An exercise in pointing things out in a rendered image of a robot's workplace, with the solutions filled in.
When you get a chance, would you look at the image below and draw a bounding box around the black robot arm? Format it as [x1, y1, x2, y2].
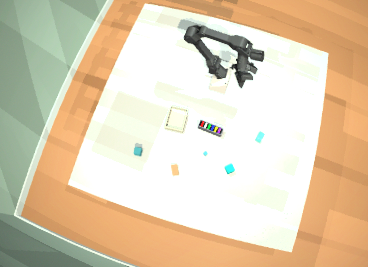
[183, 25, 265, 79]

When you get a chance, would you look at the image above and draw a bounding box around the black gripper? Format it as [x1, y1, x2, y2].
[231, 57, 253, 89]

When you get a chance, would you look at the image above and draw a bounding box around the small tan block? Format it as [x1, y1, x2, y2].
[171, 164, 179, 175]

